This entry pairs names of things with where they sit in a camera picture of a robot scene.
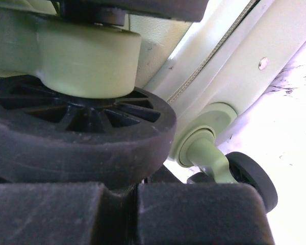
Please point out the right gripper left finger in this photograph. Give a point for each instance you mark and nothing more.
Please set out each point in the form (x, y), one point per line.
(81, 213)

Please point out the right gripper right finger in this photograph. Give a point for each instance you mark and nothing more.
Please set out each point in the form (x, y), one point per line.
(201, 214)

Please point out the green hard-shell suitcase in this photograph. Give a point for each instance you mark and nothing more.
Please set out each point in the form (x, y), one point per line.
(107, 90)

